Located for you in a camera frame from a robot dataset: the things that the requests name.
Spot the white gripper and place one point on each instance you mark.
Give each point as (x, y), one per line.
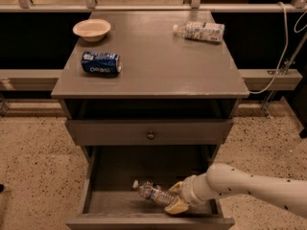
(188, 191)

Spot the clear plastic water bottle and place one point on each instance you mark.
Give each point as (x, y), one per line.
(153, 193)

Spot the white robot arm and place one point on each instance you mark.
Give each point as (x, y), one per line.
(222, 180)

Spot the round dark drawer knob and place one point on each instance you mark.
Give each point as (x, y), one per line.
(150, 135)

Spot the open grey middle drawer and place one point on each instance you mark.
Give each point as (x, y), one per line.
(110, 203)

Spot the closed grey upper drawer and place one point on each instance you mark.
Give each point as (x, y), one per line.
(134, 132)

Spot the blue pepsi can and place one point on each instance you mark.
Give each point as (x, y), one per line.
(101, 63)

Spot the white ceramic bowl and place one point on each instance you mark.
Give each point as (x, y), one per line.
(92, 30)

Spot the metal railing frame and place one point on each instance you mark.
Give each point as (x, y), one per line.
(153, 4)

